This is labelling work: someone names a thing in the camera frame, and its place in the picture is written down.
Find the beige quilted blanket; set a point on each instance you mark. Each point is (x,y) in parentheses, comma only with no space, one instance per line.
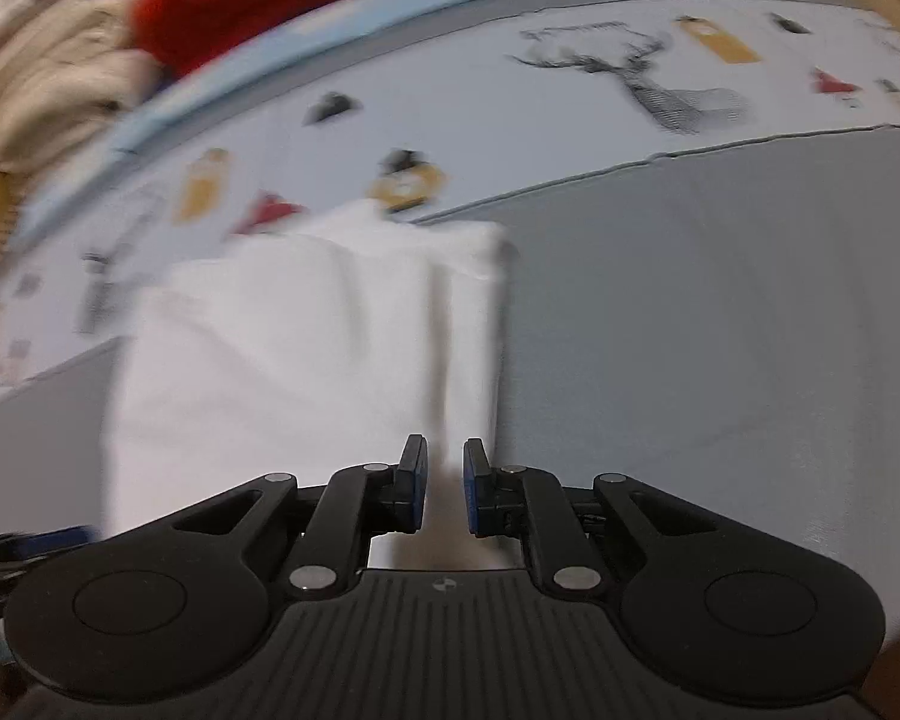
(45,67)

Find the white small garment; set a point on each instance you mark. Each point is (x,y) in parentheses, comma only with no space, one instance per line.
(292,360)

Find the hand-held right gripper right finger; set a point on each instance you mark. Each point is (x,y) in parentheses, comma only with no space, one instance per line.
(471,489)

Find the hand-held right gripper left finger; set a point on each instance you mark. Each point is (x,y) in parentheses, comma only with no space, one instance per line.
(417,481)

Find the light blue sheet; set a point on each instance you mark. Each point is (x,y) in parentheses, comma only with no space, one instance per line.
(285,67)

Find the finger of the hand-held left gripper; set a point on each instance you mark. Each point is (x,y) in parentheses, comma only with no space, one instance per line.
(22,551)

